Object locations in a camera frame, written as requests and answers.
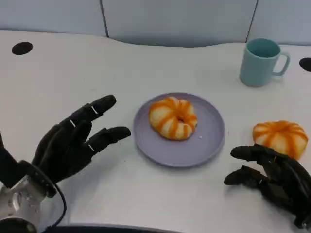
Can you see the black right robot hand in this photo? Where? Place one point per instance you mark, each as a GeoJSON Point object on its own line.
{"type": "Point", "coordinates": [286, 184]}

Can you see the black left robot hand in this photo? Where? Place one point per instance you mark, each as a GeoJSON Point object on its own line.
{"type": "Point", "coordinates": [63, 150]}

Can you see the orange white toy bread roll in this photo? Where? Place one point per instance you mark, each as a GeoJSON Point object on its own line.
{"type": "Point", "coordinates": [165, 119]}
{"type": "Point", "coordinates": [279, 136]}

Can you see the dark robot torso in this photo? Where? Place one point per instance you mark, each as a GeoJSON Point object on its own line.
{"type": "Point", "coordinates": [97, 230]}

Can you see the lilac plate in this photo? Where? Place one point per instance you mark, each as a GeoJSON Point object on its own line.
{"type": "Point", "coordinates": [209, 136]}

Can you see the pale green mug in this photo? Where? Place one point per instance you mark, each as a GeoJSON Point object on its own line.
{"type": "Point", "coordinates": [257, 70]}

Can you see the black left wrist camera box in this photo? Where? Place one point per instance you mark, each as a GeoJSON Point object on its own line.
{"type": "Point", "coordinates": [6, 167]}

